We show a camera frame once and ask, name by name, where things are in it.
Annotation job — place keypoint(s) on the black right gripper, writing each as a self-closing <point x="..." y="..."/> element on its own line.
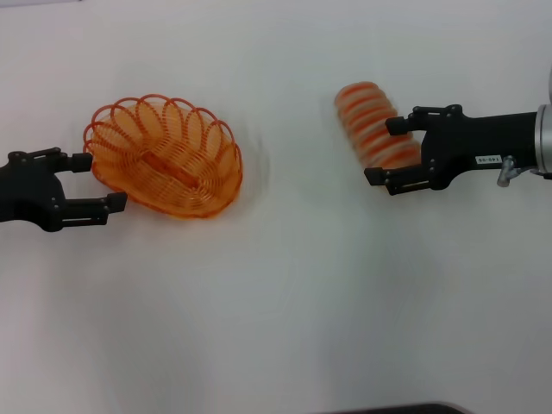
<point x="474" y="138"/>

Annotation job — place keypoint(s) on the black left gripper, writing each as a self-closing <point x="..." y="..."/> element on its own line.
<point x="30" y="194"/>

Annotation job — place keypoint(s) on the orange striped bread loaf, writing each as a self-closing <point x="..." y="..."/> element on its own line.
<point x="366" y="116"/>

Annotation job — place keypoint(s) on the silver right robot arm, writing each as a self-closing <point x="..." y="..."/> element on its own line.
<point x="544" y="138"/>

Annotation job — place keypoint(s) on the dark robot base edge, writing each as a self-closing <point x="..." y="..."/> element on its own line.
<point x="397" y="409"/>

